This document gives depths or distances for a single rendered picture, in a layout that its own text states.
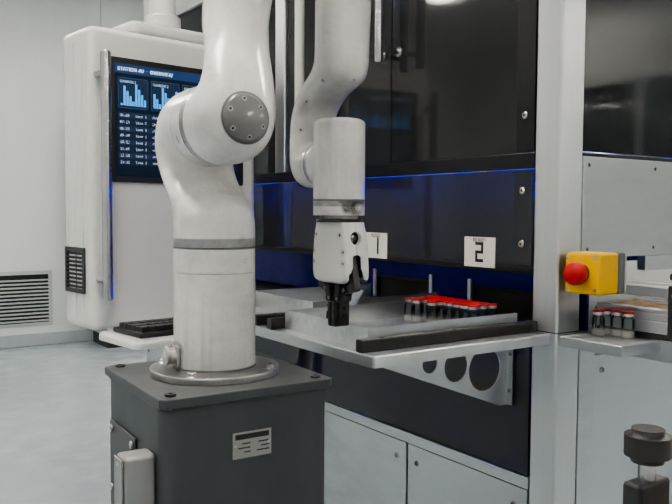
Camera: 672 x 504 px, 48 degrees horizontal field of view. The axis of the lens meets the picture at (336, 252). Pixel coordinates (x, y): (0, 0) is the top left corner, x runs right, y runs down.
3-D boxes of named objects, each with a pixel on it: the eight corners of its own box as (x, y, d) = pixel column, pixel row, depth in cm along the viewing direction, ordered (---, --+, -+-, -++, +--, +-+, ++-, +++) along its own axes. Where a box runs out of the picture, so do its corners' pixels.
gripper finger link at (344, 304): (358, 286, 123) (358, 327, 123) (346, 284, 125) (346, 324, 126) (342, 287, 121) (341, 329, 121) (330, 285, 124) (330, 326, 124)
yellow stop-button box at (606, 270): (590, 290, 138) (591, 250, 138) (624, 293, 133) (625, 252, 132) (562, 292, 134) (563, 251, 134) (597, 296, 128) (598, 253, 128)
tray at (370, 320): (424, 315, 162) (424, 299, 161) (516, 332, 140) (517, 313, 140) (285, 328, 143) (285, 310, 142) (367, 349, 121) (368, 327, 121)
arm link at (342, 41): (284, 8, 130) (280, 187, 131) (334, -16, 116) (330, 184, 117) (328, 17, 135) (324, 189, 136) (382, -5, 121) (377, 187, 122)
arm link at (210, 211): (191, 249, 104) (190, 73, 103) (146, 244, 120) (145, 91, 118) (269, 247, 111) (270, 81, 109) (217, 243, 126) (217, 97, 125)
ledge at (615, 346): (607, 339, 144) (608, 329, 144) (671, 349, 134) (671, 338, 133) (559, 345, 136) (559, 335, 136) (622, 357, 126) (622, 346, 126)
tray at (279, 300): (369, 297, 196) (369, 283, 196) (437, 307, 175) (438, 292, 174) (252, 305, 177) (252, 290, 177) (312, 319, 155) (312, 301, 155)
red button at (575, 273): (574, 283, 133) (575, 260, 133) (593, 285, 130) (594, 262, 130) (560, 284, 131) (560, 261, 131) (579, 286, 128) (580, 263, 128)
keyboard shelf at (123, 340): (232, 321, 222) (232, 312, 222) (292, 333, 201) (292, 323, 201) (83, 337, 192) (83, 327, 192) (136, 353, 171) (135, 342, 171)
